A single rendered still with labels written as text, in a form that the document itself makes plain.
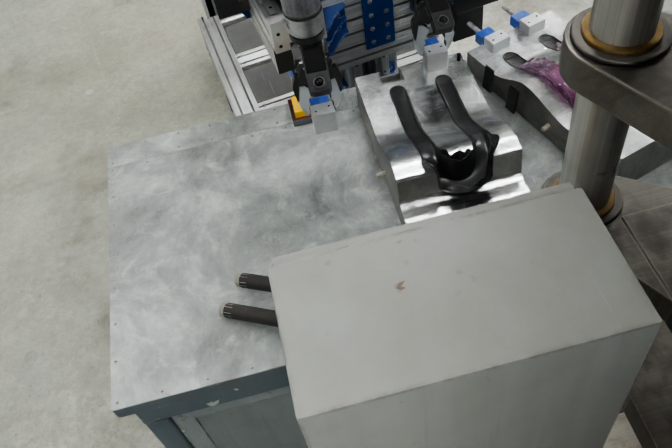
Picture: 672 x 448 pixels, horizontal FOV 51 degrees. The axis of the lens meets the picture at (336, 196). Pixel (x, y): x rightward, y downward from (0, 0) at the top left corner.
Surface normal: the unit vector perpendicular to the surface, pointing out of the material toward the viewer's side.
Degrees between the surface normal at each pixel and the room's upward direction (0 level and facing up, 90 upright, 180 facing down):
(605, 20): 90
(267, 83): 0
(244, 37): 0
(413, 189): 84
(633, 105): 90
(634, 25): 90
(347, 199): 0
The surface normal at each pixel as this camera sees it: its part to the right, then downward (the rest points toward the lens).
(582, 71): -0.81, 0.51
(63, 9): -0.12, -0.63
